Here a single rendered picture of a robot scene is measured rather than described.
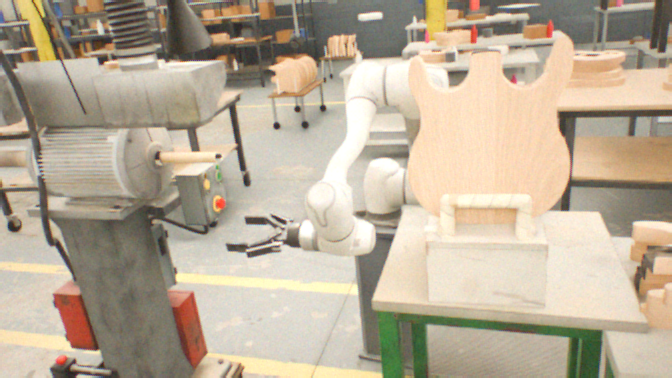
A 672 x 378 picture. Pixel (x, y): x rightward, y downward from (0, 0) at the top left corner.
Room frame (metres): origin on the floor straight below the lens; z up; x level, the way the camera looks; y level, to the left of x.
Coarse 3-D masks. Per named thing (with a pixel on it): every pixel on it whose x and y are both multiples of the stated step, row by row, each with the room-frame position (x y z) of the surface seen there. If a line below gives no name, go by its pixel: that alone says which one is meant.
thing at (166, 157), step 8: (168, 152) 1.51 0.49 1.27; (176, 152) 1.50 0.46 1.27; (184, 152) 1.49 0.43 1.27; (192, 152) 1.48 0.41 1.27; (200, 152) 1.47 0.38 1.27; (208, 152) 1.46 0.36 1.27; (216, 152) 1.46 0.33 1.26; (168, 160) 1.49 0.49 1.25; (176, 160) 1.48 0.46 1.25; (184, 160) 1.48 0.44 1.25; (192, 160) 1.47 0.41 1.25; (200, 160) 1.46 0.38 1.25; (208, 160) 1.45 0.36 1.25
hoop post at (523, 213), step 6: (528, 204) 1.02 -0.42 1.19; (516, 210) 1.04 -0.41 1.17; (522, 210) 1.02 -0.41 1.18; (528, 210) 1.02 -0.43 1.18; (516, 216) 1.04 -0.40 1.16; (522, 216) 1.02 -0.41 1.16; (528, 216) 1.02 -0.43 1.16; (516, 222) 1.04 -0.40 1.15; (522, 222) 1.02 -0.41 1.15; (528, 222) 1.02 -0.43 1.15; (516, 228) 1.03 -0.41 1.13; (522, 228) 1.02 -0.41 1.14; (528, 228) 1.02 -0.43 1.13; (516, 234) 1.04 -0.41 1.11; (522, 234) 1.02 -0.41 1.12; (522, 240) 1.02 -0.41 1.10; (528, 240) 1.02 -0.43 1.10
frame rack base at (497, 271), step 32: (480, 224) 1.13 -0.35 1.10; (512, 224) 1.11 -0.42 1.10; (448, 256) 1.06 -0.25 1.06; (480, 256) 1.04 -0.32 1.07; (512, 256) 1.02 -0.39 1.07; (544, 256) 1.00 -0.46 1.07; (448, 288) 1.06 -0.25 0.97; (480, 288) 1.04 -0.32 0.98; (512, 288) 1.02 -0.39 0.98; (544, 288) 1.00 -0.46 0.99
